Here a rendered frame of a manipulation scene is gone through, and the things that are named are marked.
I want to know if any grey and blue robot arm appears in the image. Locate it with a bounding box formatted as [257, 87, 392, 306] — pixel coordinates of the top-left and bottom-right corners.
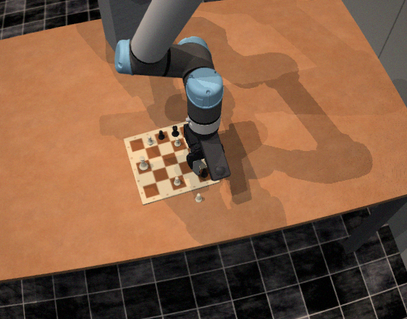
[115, 0, 230, 181]

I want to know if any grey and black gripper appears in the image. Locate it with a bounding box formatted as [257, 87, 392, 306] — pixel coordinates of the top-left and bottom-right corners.
[184, 123, 218, 176]

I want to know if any chessboard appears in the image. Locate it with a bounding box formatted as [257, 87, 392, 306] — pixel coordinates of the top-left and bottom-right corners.
[124, 122, 220, 205]

